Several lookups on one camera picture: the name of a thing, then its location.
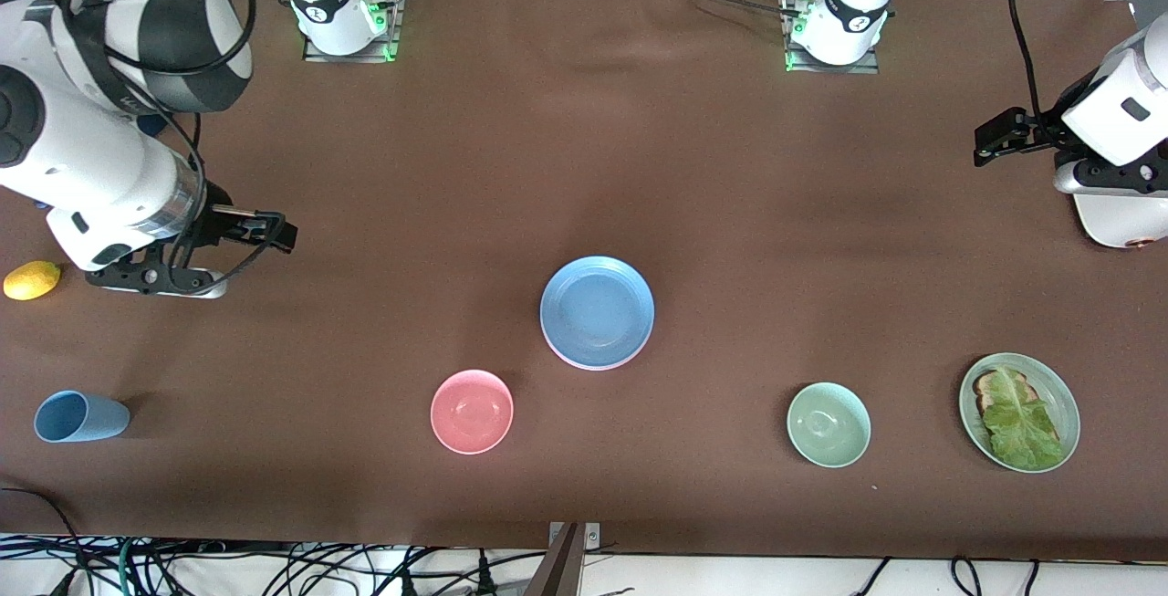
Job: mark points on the yellow lemon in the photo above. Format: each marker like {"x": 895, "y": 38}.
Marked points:
{"x": 32, "y": 281}

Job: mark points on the silver mounting bracket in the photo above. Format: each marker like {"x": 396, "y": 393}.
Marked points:
{"x": 593, "y": 534}

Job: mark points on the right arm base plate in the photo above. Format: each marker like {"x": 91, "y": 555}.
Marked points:
{"x": 388, "y": 39}

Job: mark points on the green plate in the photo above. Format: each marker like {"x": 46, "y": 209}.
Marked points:
{"x": 1063, "y": 404}

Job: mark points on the white toaster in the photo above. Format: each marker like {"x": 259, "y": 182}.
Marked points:
{"x": 1118, "y": 222}

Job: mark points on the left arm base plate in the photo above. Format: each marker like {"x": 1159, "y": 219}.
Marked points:
{"x": 867, "y": 62}

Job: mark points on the brown table cloth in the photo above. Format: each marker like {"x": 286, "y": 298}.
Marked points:
{"x": 511, "y": 167}

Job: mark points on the green lettuce leaf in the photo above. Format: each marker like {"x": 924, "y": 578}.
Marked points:
{"x": 1022, "y": 432}

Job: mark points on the brown bread slice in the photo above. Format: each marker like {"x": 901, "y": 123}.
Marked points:
{"x": 982, "y": 388}

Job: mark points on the pink plate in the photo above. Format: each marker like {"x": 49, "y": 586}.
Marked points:
{"x": 598, "y": 367}

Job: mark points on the blue plate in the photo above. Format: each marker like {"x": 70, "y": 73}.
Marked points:
{"x": 598, "y": 311}

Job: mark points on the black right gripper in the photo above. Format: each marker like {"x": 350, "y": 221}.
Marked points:
{"x": 219, "y": 221}

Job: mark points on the dark camera pole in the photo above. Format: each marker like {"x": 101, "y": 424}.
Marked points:
{"x": 561, "y": 569}

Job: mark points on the blue cup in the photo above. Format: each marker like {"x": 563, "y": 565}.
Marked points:
{"x": 82, "y": 418}

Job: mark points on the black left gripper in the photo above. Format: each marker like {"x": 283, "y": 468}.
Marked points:
{"x": 1042, "y": 132}

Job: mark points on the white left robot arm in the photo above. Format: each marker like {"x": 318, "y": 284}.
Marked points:
{"x": 853, "y": 3}

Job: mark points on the small green bowl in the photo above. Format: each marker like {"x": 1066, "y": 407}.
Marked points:
{"x": 829, "y": 424}

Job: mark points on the small pink bowl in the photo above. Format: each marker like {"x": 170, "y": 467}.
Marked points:
{"x": 472, "y": 412}

